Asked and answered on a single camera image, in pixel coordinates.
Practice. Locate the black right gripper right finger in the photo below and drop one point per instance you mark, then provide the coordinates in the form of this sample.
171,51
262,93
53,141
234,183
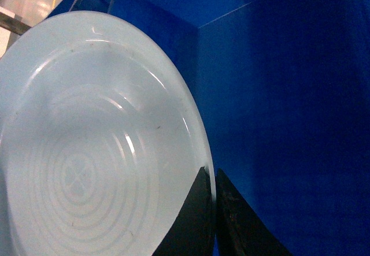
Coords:
239,230

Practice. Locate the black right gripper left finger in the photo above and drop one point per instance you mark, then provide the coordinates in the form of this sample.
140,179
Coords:
192,233

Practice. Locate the light blue round tray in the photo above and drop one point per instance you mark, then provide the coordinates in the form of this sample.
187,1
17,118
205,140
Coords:
101,140

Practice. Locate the blue crate interior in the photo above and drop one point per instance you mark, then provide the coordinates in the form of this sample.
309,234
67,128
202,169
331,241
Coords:
282,87

